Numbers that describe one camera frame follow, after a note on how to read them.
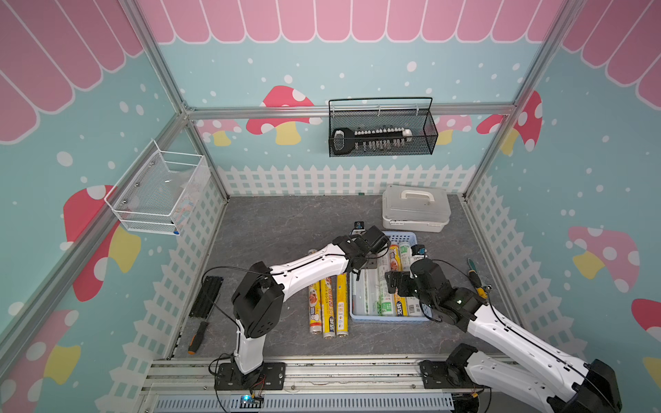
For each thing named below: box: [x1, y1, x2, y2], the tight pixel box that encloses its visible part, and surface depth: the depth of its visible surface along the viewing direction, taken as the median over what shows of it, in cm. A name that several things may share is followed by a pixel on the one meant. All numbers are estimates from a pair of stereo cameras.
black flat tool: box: [189, 275, 224, 319], surface depth 88 cm
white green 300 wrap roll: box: [367, 268, 378, 317], surface depth 87 cm
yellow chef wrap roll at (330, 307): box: [321, 275, 338, 340], surface depth 86 cm
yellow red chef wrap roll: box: [335, 272, 349, 337], surface depth 85 cm
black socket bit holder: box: [331, 127, 414, 155], surface depth 91 cm
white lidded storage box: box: [382, 184, 451, 233], surface depth 105 cm
